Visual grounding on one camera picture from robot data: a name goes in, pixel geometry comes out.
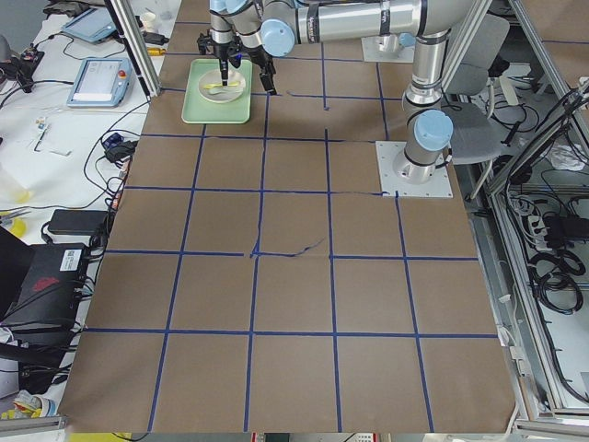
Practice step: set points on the white round plate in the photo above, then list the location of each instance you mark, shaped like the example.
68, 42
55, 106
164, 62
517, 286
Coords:
213, 76

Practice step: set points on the yellow plastic fork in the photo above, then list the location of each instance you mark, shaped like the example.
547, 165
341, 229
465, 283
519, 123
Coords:
212, 85

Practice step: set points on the pale green plastic spoon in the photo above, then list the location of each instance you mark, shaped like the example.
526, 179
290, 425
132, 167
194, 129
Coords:
223, 90

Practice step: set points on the light green plastic tray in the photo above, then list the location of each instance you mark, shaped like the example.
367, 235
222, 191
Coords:
207, 100

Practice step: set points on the white paper cup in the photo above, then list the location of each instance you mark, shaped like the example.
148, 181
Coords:
149, 21

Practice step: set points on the near blue teach pendant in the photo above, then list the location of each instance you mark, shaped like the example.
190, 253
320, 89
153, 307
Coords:
101, 82

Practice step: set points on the blue teach pendant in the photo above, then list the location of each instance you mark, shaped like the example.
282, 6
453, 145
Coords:
92, 26
101, 82

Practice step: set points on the far blue teach pendant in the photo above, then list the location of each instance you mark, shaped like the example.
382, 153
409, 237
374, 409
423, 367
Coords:
92, 26

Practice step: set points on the grey office chair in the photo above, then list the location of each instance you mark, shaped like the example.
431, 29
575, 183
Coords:
473, 140

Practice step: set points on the black power adapter brick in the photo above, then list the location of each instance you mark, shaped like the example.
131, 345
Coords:
76, 222

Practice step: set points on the black computer box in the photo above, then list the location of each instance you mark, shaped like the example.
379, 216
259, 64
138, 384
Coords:
40, 293

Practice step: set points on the aluminium frame post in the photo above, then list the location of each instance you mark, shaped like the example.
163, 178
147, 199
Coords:
125, 22

